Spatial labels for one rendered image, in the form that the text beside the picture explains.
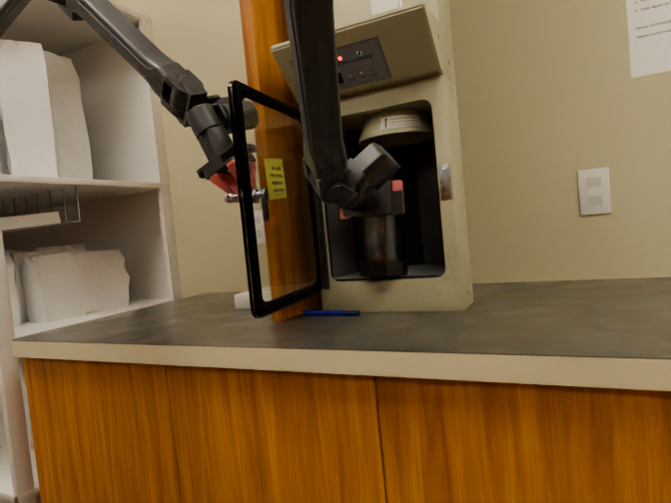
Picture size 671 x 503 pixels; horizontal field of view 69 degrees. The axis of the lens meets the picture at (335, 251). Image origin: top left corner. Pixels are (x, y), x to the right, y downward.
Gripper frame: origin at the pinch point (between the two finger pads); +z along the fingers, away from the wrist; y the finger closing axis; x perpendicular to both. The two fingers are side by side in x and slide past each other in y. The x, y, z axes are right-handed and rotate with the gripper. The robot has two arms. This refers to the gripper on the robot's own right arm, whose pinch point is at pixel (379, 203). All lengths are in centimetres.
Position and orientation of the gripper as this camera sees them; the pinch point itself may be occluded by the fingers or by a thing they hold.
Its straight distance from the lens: 105.9
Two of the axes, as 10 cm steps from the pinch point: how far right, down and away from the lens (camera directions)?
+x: 0.5, 10.0, -0.2
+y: -9.2, 0.5, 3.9
